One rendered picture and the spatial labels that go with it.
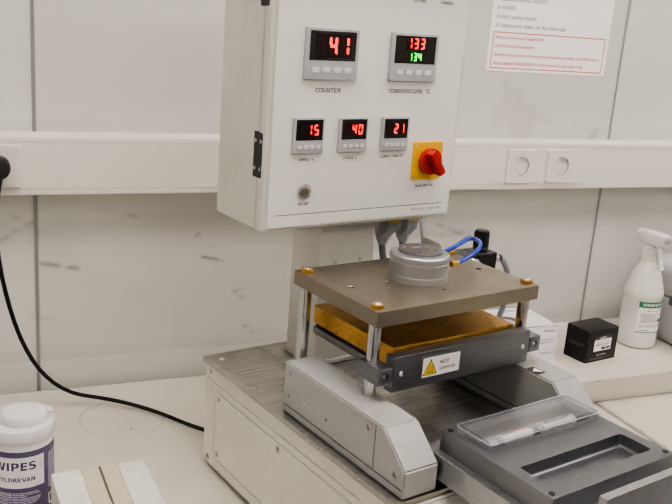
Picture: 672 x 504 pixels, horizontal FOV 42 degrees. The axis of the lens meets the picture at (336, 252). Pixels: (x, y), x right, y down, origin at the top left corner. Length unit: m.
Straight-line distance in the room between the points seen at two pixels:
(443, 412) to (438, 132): 0.40
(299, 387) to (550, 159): 0.93
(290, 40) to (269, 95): 0.07
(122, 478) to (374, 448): 0.35
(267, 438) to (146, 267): 0.54
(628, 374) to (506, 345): 0.70
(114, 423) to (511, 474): 0.79
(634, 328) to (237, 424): 0.99
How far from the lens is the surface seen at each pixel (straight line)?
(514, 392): 1.22
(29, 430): 1.22
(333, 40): 1.15
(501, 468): 0.95
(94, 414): 1.56
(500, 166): 1.81
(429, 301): 1.06
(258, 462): 1.24
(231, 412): 1.28
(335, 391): 1.06
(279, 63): 1.12
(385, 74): 1.22
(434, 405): 1.22
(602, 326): 1.86
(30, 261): 1.60
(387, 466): 1.00
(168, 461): 1.41
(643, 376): 1.83
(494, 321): 1.18
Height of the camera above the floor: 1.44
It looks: 15 degrees down
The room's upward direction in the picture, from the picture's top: 4 degrees clockwise
